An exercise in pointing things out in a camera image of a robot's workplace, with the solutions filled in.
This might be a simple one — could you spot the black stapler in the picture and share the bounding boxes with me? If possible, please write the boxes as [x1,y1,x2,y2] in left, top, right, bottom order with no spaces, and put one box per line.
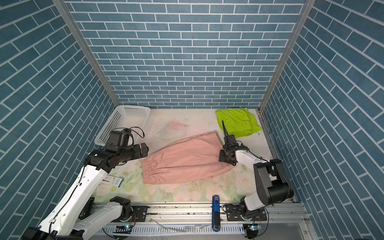
[79,197,95,220]

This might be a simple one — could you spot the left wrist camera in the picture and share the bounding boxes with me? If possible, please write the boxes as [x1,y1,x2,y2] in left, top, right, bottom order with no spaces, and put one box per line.
[105,129,134,154]

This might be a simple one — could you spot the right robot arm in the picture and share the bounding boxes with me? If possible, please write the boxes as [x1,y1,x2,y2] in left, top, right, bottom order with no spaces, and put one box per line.
[219,135,294,212]

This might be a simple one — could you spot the blue handheld tool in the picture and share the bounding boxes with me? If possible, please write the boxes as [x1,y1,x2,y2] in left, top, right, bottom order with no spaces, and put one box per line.
[212,195,221,232]

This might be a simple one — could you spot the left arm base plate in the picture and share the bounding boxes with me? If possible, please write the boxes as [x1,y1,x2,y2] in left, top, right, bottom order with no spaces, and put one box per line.
[131,206,149,223]

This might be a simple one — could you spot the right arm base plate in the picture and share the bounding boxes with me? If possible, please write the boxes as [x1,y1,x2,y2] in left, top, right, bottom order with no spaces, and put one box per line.
[222,204,268,222]

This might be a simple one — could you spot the aluminium front rail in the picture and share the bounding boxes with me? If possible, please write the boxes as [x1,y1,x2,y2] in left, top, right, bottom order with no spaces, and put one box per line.
[131,202,310,225]

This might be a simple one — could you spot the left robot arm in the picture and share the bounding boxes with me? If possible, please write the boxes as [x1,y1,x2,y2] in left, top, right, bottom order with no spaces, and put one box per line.
[21,143,149,240]

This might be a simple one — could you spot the neon green shorts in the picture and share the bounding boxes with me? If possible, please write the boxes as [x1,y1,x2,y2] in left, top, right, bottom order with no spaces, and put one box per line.
[216,108,263,138]

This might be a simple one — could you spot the pink shorts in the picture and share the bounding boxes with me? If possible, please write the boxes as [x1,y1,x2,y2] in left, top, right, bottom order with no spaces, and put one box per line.
[141,131,234,185]

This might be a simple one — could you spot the white slotted cable duct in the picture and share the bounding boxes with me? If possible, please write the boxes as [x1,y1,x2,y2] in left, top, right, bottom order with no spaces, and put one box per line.
[98,224,245,237]

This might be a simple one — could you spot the white plastic basket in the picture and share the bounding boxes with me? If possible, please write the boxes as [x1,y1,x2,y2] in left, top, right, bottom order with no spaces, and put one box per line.
[94,105,151,147]

